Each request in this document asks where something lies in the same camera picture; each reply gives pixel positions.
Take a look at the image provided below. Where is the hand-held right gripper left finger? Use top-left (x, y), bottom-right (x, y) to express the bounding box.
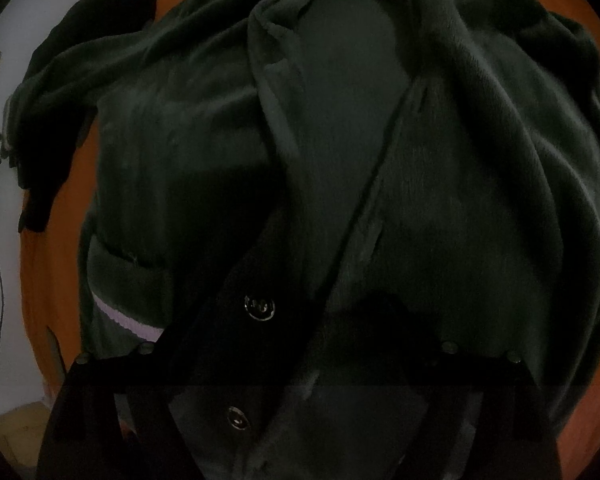
top-left (35, 307), bottom-right (218, 480)

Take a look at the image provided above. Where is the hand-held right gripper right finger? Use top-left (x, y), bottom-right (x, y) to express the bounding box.
top-left (370, 299), bottom-right (561, 480)

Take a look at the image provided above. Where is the green fleece jacket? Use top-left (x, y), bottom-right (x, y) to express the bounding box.
top-left (2, 0), bottom-right (600, 480)

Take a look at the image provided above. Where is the orange blanket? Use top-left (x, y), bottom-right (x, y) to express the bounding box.
top-left (22, 0), bottom-right (600, 480)

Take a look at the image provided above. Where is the brown cardboard box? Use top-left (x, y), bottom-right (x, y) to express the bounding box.
top-left (0, 400), bottom-right (51, 461)

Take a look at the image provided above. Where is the black garment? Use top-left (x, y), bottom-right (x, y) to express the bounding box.
top-left (17, 0), bottom-right (158, 233)

